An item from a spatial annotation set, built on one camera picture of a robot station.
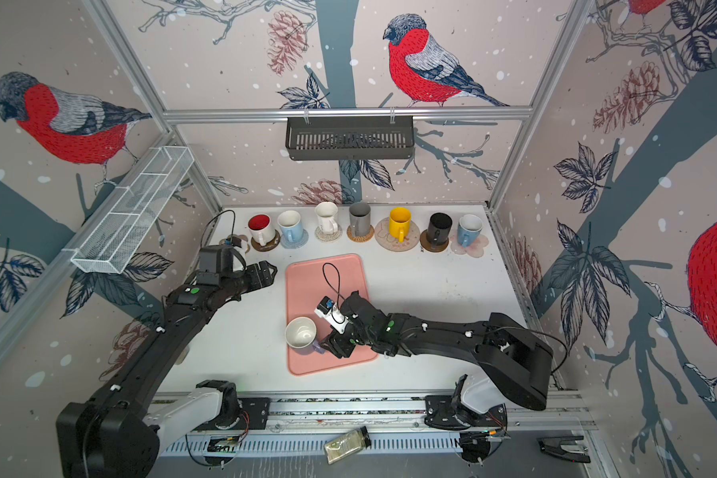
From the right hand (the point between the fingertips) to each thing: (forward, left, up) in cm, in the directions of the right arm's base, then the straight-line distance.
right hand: (323, 342), depth 78 cm
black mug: (+41, -35, +1) cm, 54 cm away
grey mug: (+43, -7, +3) cm, 44 cm away
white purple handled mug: (+4, +8, -5) cm, 10 cm away
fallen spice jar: (-22, -8, -3) cm, 24 cm away
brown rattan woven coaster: (+42, -7, -7) cm, 43 cm away
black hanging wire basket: (+66, -3, +21) cm, 70 cm away
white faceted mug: (+47, +6, +2) cm, 48 cm away
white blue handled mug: (+40, -45, +1) cm, 61 cm away
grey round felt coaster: (+37, +16, -5) cm, 41 cm away
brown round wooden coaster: (+39, -32, -7) cm, 51 cm away
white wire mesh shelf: (+24, +51, +26) cm, 62 cm away
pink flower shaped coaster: (+38, -49, -8) cm, 63 cm away
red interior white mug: (+41, +30, +1) cm, 51 cm away
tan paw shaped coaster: (+42, +40, -8) cm, 59 cm away
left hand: (+15, +17, +12) cm, 25 cm away
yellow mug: (+43, -21, +1) cm, 48 cm away
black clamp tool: (-19, -57, -8) cm, 60 cm away
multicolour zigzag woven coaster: (+42, +6, -6) cm, 42 cm away
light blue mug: (+40, +18, +4) cm, 44 cm away
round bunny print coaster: (+41, -19, -8) cm, 46 cm away
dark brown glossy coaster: (+36, +26, -4) cm, 45 cm away
